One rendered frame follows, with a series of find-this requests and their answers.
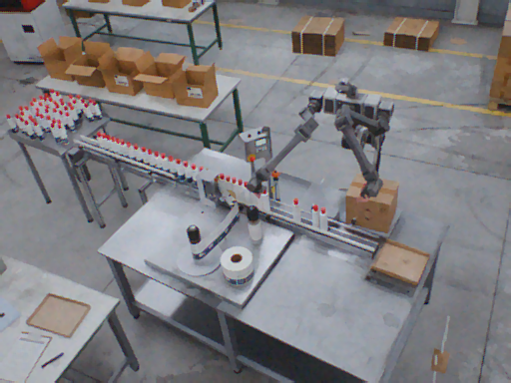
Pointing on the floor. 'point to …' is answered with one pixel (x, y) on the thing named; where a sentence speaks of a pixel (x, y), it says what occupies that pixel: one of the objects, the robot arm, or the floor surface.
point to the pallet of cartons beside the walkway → (500, 92)
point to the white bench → (10, 282)
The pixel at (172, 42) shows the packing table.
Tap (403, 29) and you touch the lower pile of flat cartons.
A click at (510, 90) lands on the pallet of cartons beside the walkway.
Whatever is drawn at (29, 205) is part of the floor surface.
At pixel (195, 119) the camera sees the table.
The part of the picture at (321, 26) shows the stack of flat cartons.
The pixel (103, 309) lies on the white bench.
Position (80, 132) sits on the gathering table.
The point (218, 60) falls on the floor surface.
